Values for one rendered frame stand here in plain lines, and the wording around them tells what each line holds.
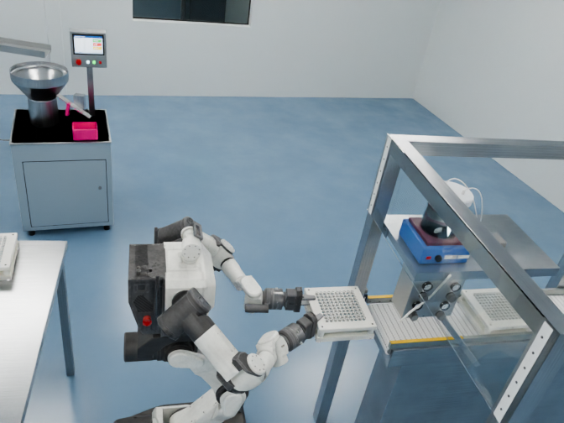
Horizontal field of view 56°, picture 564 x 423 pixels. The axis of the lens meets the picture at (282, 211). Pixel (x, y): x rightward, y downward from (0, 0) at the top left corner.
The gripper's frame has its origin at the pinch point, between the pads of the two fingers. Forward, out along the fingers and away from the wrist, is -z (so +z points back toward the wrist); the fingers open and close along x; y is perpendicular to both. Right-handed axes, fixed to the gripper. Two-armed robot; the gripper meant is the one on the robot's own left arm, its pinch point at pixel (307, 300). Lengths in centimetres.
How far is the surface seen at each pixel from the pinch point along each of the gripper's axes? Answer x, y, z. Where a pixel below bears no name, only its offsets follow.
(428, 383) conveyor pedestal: 42, 7, -62
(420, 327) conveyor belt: 12, 2, -52
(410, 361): 20, 14, -46
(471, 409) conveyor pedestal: 67, 3, -93
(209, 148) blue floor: 100, -327, 50
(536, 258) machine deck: -31, 5, -88
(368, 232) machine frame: -27.3, -12.1, -23.1
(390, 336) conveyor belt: 11.7, 8.3, -36.5
